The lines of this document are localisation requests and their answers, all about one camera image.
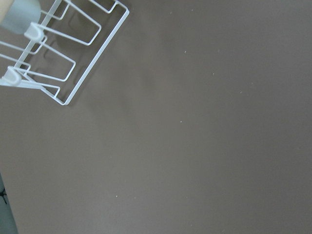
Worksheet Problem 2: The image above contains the grey cup on rack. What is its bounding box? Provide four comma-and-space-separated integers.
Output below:
0, 0, 41, 35

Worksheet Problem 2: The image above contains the white wire cup rack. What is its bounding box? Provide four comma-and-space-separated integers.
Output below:
0, 0, 130, 106

